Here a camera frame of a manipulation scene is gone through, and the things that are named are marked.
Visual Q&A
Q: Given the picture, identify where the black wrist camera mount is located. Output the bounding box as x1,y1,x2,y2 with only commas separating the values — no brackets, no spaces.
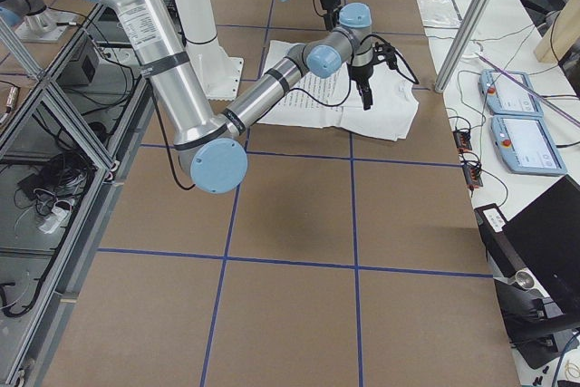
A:
372,43,399,71

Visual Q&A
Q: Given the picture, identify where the black laptop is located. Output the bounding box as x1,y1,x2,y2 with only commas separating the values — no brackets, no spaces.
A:
503,175,579,313

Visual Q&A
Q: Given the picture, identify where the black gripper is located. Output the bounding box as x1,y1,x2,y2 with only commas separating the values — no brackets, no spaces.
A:
350,63,373,111
320,0,342,30

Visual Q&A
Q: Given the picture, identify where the aluminium frame post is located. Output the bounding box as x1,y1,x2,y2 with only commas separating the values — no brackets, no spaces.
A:
434,0,490,93

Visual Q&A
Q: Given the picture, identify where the white power strip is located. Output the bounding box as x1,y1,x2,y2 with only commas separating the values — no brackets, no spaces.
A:
38,201,73,234

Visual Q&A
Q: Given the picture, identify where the small metal cup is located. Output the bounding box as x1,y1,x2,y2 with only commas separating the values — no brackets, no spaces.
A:
512,269,536,291

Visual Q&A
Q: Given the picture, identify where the lower blue teach pendant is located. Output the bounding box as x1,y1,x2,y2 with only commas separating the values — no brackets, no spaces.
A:
490,115,567,176

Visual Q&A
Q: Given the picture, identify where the black box with white label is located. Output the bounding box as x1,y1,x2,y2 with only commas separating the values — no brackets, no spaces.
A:
474,203,526,277

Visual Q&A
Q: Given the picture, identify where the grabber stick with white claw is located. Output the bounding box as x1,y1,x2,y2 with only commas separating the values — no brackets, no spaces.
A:
478,53,580,128

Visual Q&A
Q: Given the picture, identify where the clear plastic sheet on desk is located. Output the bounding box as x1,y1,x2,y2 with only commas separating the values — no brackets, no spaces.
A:
416,0,462,29

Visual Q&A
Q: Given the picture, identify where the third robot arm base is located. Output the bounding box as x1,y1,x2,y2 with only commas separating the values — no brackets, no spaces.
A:
1,0,78,43

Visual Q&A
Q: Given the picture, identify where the upper blue teach pendant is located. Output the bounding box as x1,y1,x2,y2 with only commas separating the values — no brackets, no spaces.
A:
479,69,544,118

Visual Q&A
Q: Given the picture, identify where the white long-sleeve printed shirt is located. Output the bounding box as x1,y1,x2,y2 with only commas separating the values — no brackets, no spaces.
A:
259,63,419,141

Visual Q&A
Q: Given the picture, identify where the orange black connector board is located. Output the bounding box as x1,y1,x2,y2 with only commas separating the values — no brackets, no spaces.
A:
453,129,473,153

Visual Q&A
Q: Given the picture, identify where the blue teach pendant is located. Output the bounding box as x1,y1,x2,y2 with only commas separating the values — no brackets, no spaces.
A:
490,115,567,176
479,69,544,118

